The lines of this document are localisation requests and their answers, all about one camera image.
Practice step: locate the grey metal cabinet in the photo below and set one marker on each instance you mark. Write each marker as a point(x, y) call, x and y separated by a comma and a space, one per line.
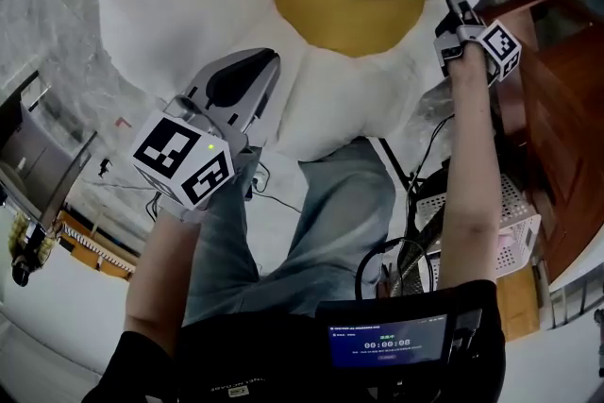
point(33, 146)

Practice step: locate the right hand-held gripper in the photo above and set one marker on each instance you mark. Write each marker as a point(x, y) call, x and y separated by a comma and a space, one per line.
point(501, 46)

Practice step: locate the white yellow egg-shaped cushion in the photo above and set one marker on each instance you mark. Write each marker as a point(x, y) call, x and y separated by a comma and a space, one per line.
point(189, 5)

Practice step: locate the person's right forearm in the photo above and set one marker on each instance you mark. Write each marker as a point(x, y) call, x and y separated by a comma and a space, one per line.
point(469, 165)

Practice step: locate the white power strip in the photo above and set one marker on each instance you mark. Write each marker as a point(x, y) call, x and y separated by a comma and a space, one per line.
point(257, 181)

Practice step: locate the person's left forearm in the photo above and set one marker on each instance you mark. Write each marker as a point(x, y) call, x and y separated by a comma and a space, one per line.
point(158, 269)

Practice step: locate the brown wooden cabinet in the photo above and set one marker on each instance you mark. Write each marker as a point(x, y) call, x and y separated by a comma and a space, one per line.
point(561, 132)

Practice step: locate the white perforated plastic crate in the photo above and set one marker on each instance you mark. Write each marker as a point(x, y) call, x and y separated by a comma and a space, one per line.
point(514, 222)

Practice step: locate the brown cardboard box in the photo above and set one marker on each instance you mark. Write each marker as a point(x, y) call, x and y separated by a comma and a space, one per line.
point(519, 302)

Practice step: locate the person's blue jeans legs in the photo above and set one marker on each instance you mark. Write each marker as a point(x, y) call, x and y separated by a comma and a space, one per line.
point(330, 212)

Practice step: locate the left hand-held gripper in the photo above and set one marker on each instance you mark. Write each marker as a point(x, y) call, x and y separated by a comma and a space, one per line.
point(181, 156)

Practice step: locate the person's black shirt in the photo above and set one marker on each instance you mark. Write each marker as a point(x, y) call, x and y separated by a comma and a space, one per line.
point(264, 363)

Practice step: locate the black chest-mounted screen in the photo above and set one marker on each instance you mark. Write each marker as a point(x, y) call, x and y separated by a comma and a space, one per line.
point(387, 340)

